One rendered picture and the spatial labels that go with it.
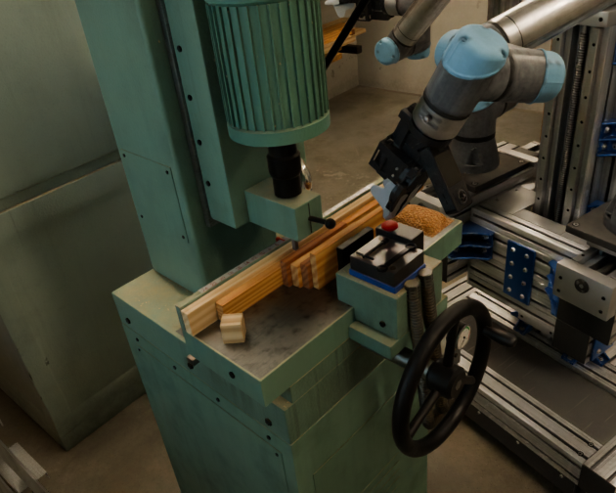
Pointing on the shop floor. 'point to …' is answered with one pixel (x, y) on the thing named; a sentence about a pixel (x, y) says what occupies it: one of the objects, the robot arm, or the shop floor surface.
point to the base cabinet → (261, 463)
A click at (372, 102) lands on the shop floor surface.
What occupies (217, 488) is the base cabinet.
